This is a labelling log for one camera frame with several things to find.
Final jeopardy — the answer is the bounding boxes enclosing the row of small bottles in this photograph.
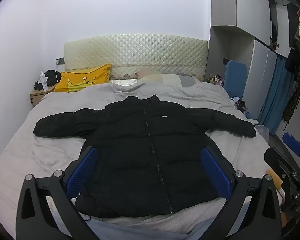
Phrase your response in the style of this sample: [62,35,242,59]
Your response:
[207,73,225,85]

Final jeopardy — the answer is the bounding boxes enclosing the black puffer jacket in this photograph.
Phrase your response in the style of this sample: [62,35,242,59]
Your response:
[33,94,256,219]

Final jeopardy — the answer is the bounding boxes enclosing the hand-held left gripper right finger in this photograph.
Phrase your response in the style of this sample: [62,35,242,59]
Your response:
[201,146,283,240]

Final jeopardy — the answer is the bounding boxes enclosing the cream quilted headboard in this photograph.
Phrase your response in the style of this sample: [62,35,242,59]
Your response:
[63,33,209,79]

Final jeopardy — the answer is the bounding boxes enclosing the dark patterned hanging clothes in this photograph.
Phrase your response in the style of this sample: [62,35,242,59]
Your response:
[281,2,300,132]

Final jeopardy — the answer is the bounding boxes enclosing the yellow crown print pillow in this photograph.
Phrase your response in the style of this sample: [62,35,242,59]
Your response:
[54,64,112,93]

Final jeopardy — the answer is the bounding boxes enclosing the tan cardboard piece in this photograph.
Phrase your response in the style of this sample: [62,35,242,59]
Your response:
[266,169,285,197]

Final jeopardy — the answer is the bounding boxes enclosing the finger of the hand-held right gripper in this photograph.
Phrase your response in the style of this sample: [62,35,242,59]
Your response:
[282,132,300,158]
[264,147,300,183]

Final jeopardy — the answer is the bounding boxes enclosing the blue padded chair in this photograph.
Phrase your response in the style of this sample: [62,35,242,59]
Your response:
[224,60,248,100]

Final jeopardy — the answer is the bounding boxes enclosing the person's blue pants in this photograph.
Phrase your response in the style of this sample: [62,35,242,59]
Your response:
[89,219,217,240]

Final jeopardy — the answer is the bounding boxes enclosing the white grey wardrobe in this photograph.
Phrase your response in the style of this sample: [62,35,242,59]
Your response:
[210,0,294,122]

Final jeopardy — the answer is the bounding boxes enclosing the wooden nightstand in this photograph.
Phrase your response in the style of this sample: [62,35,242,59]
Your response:
[30,84,58,109]

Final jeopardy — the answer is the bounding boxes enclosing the blue curtain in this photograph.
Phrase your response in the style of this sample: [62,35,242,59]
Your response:
[257,55,297,134]

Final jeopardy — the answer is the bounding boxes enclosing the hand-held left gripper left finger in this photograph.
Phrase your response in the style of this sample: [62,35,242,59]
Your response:
[16,146,98,240]

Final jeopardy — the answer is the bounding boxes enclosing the black bag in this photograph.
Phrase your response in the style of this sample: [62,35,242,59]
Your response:
[34,70,62,90]

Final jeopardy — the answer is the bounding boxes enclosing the grey bed duvet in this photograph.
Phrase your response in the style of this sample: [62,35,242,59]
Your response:
[0,81,272,240]

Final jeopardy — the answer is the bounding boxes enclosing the white plastic bottle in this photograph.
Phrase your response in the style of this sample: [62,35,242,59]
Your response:
[39,71,48,91]

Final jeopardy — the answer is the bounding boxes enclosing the patchwork pastel pillow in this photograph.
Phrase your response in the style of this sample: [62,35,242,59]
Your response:
[136,70,202,87]

